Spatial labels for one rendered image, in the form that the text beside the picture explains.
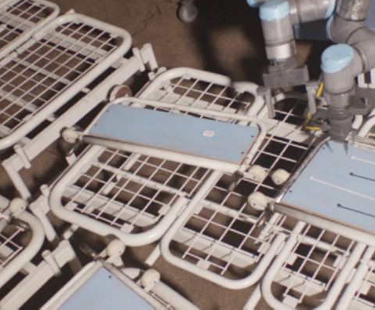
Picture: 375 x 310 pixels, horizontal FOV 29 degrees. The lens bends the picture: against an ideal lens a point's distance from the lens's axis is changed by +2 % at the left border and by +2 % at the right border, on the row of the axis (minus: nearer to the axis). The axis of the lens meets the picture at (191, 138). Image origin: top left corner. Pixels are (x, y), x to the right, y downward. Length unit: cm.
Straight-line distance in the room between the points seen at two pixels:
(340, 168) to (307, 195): 16
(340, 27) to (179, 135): 81
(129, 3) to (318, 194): 261
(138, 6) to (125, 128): 184
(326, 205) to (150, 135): 81
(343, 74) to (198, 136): 78
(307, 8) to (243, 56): 165
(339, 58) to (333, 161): 48
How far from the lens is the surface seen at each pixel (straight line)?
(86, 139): 291
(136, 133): 284
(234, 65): 390
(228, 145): 266
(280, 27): 221
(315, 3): 233
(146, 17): 449
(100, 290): 231
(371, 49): 218
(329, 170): 246
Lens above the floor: 235
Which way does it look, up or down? 42 degrees down
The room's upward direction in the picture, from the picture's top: 18 degrees counter-clockwise
